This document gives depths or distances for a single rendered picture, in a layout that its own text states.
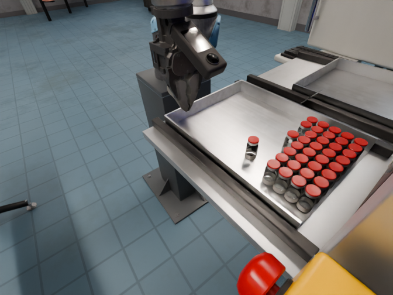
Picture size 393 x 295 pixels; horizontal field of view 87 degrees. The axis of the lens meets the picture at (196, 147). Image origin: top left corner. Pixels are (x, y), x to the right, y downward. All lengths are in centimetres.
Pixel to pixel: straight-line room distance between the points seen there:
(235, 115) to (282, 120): 11
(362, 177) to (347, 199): 7
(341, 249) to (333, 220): 19
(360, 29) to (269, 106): 71
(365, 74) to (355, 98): 15
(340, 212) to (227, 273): 90
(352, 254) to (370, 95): 58
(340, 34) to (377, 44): 16
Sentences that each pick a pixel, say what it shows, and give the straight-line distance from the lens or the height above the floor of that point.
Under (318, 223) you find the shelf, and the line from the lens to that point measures 38.
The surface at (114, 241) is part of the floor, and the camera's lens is 138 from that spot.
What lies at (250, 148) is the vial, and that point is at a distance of 40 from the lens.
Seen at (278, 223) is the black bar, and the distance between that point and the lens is 33.
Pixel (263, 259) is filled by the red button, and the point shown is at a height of 101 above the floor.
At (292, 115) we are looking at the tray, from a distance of 56.
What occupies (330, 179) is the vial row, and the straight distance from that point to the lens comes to 37.
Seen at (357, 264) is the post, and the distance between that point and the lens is 21.
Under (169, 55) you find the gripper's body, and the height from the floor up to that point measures 104.
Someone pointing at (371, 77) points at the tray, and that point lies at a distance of 85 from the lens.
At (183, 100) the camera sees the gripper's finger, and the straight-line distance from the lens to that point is 48.
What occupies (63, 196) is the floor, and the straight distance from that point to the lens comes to 173.
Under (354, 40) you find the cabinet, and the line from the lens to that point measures 122.
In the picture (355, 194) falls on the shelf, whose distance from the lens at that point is 44.
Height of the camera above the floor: 118
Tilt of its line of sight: 43 degrees down
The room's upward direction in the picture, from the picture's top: 3 degrees counter-clockwise
